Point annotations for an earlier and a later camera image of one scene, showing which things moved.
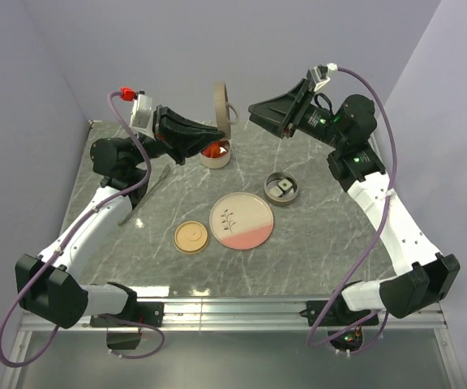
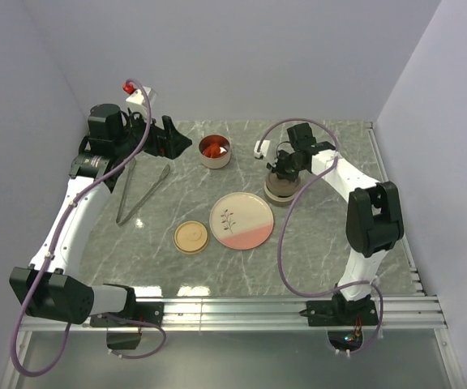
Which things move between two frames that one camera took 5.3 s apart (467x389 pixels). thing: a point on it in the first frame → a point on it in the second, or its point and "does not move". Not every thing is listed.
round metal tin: [217, 156] does not move
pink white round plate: [242, 220] does not move
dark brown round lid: [226, 113] → [281, 187]
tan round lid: [190, 237] does not move
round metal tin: [272, 180] does not move
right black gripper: [293, 104] → [276, 167]
